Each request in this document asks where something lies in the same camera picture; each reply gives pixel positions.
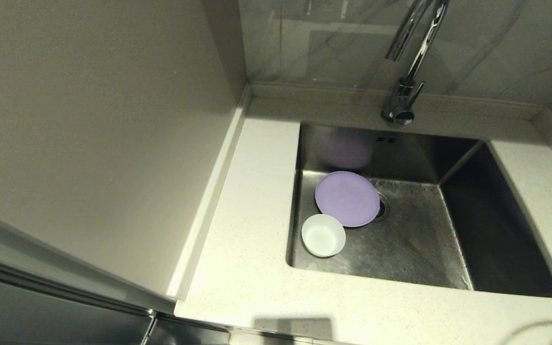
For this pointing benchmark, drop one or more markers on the purple plastic plate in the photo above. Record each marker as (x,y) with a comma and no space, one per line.
(348,199)

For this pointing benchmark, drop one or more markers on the white plastic bowl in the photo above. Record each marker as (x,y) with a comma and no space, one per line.
(323,235)

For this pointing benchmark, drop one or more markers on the chrome gooseneck faucet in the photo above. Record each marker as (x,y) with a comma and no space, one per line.
(403,96)

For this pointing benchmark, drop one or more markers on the stainless steel sink basin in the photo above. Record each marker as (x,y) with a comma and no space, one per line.
(415,239)

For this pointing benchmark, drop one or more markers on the round metal drain strainer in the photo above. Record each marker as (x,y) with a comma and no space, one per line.
(384,208)

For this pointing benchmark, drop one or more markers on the beige cabinet side panel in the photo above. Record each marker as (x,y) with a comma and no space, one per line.
(89,120)

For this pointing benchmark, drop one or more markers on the stainless steel appliance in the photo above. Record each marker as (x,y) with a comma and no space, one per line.
(41,306)

